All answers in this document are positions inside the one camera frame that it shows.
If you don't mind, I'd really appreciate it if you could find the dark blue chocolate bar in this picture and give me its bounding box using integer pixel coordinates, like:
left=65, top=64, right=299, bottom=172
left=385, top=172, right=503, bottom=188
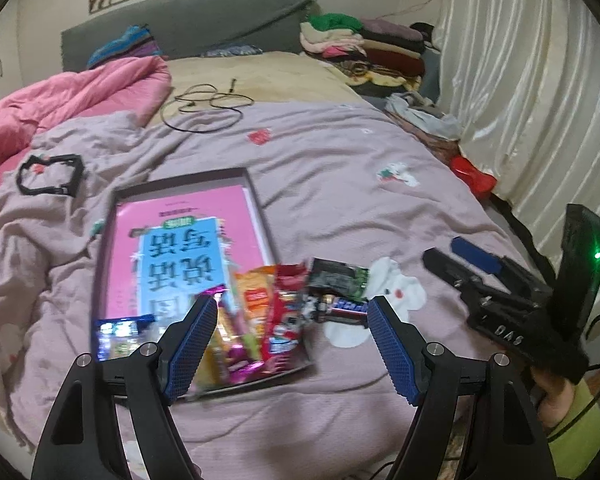
left=300, top=294, right=371, bottom=329

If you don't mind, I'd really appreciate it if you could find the white satin curtain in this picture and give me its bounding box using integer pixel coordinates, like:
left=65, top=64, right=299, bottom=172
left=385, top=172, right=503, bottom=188
left=430, top=0, right=600, bottom=256

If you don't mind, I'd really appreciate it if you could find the pink blue book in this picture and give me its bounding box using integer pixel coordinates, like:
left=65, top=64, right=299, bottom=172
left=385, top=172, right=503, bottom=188
left=102, top=185, right=276, bottom=341

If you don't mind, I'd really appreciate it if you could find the black snack packet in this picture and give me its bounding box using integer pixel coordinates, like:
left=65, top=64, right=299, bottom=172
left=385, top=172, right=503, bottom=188
left=307, top=258, right=371, bottom=301

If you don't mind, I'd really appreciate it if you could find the red cloth item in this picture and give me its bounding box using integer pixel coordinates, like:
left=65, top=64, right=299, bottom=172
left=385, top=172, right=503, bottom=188
left=450, top=156, right=497, bottom=196

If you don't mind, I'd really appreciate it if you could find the dark patterned cloth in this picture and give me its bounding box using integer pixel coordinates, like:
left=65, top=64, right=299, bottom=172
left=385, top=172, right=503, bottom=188
left=200, top=45, right=263, bottom=59

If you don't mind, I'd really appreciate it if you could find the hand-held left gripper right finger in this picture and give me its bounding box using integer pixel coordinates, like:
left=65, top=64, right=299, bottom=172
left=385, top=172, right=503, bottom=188
left=367, top=295, right=556, bottom=480

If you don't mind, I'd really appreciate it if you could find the orange snack packet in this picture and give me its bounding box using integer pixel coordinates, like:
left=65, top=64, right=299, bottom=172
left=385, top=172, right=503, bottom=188
left=235, top=265, right=281, bottom=336

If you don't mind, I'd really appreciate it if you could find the red cartoon snack packet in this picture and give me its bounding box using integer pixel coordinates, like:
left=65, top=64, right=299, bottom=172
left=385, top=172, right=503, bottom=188
left=259, top=262, right=313, bottom=376

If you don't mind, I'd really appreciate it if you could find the pink quilt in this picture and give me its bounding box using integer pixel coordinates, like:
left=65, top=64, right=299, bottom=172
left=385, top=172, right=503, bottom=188
left=0, top=56, right=173, bottom=196

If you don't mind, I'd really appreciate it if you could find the dark purple shallow box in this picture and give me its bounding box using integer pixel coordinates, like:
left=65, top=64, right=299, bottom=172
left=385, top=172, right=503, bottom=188
left=91, top=166, right=315, bottom=403

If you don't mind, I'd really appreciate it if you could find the person's right forearm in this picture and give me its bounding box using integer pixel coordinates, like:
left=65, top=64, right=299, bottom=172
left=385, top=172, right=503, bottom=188
left=547, top=375, right=600, bottom=480

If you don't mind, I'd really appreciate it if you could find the blue snack packet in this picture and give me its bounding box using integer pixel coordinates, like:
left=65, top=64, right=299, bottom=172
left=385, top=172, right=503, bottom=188
left=95, top=314, right=156, bottom=363

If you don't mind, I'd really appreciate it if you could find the tan bed sheet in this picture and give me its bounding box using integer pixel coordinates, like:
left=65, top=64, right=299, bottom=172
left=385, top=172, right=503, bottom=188
left=150, top=52, right=366, bottom=116

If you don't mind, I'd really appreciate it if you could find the purple red snack stick packet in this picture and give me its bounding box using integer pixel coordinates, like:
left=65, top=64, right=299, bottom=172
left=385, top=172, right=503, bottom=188
left=207, top=285, right=263, bottom=386

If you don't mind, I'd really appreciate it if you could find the green snack packet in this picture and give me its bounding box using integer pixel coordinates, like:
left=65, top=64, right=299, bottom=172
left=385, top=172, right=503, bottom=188
left=192, top=305, right=261, bottom=391

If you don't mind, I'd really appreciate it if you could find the person's right hand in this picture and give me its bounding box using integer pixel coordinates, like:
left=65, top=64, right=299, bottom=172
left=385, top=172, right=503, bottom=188
left=531, top=367, right=576, bottom=428

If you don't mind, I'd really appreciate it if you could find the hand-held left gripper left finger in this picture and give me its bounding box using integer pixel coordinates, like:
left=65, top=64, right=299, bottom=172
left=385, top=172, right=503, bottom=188
left=30, top=292, right=220, bottom=480

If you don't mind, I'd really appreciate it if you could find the black strap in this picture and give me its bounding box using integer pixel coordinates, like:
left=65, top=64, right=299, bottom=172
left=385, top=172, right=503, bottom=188
left=487, top=192, right=556, bottom=273

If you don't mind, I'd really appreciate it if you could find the black garment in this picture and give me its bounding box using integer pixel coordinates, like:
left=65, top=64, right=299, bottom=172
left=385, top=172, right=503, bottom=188
left=410, top=22, right=442, bottom=52

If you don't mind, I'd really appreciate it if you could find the grey white cloth pile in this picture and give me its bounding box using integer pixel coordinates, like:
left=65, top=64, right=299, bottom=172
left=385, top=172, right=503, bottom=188
left=385, top=92, right=462, bottom=141

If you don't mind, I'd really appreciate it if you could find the black plastic frame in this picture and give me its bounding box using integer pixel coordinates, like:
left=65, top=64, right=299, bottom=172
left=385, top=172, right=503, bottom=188
left=16, top=153, right=85, bottom=197

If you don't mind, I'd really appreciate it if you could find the blue striped pillow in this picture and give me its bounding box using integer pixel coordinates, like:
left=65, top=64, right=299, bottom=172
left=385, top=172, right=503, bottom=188
left=87, top=25, right=163, bottom=69

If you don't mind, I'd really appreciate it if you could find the grey headboard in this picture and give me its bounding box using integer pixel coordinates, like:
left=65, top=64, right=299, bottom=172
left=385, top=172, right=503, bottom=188
left=61, top=0, right=321, bottom=72

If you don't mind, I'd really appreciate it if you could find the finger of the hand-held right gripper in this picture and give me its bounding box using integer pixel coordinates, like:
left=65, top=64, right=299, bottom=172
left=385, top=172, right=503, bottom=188
left=451, top=236, right=537, bottom=287
left=422, top=247, right=497, bottom=307

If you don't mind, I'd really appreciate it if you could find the stack of folded clothes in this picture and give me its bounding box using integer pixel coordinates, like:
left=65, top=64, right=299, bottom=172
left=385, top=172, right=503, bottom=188
left=300, top=12, right=428, bottom=94

